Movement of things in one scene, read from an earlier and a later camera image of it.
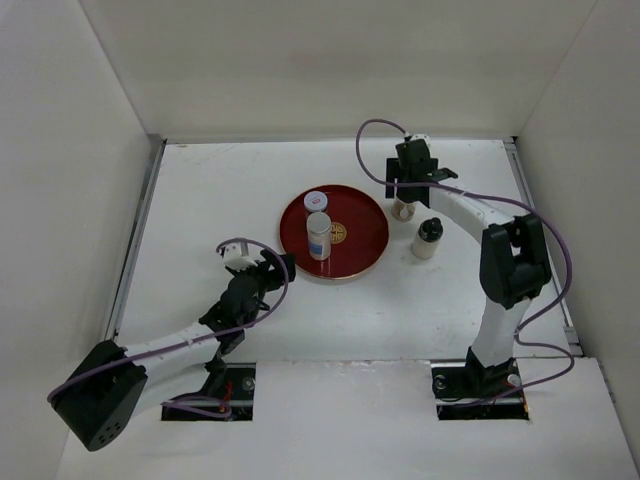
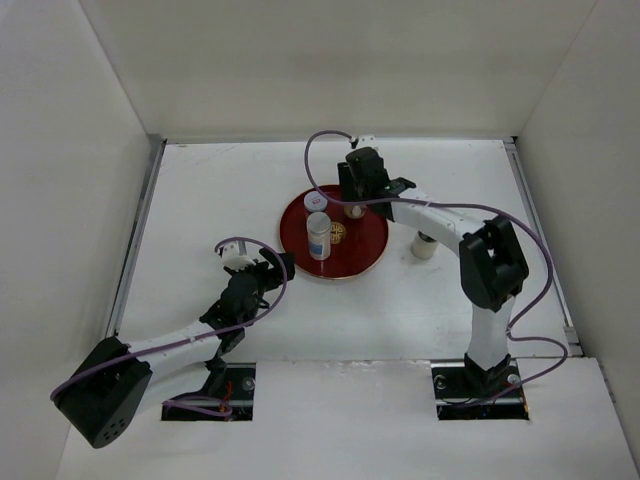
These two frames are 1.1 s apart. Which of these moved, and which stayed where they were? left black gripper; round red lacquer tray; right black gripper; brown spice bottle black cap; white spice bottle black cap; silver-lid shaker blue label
Moved: right black gripper; brown spice bottle black cap
Stayed: round red lacquer tray; white spice bottle black cap; left black gripper; silver-lid shaker blue label
